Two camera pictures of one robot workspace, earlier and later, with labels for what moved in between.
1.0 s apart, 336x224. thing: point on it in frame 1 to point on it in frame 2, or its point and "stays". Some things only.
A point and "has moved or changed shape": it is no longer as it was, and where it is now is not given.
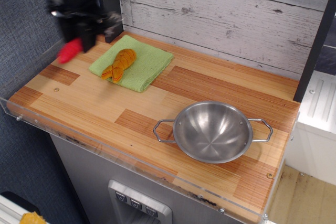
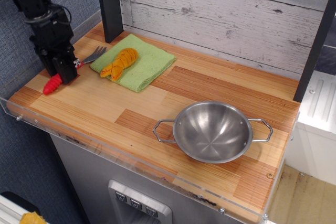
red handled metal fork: [69, 50] has moved or changed shape
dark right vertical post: [318, 45] stays
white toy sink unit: [313, 150] stays
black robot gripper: [76, 1] to [52, 34]
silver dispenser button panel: [131, 206] stays
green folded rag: [150, 62] stays
